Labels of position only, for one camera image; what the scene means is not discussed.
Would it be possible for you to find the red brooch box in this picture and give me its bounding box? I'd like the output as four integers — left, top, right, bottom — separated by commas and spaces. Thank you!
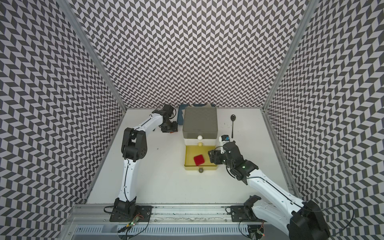
194, 155, 205, 166

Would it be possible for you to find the white drawer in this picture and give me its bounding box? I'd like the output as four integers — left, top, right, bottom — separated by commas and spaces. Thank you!
184, 136, 217, 147

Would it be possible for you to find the yellow bottom drawer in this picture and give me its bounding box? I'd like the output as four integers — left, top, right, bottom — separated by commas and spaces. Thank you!
184, 146, 218, 173

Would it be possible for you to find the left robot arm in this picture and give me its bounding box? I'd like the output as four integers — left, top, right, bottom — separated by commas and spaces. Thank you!
114, 105, 178, 218

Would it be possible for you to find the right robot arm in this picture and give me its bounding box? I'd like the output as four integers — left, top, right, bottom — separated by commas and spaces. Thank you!
208, 142, 331, 240

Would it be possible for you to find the grey drawer cabinet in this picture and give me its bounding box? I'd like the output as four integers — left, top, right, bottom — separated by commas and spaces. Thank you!
183, 106, 218, 139

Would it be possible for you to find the teal tray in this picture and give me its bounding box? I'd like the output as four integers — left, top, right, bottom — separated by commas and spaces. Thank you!
177, 104, 204, 126

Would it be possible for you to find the black spoon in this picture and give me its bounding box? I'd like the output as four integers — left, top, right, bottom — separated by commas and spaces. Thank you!
231, 114, 237, 138

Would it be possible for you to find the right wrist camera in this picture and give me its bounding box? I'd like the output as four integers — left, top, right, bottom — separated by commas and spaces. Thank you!
219, 135, 231, 146

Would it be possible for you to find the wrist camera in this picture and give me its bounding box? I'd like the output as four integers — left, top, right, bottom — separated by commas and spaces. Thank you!
161, 104, 177, 119
219, 135, 231, 146

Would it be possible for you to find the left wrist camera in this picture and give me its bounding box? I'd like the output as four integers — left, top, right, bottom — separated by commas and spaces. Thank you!
161, 104, 177, 119

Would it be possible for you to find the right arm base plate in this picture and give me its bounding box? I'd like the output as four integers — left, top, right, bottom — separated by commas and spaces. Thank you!
226, 205, 272, 223

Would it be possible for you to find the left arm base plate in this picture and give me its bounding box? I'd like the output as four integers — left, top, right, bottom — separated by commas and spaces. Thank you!
109, 205, 153, 223

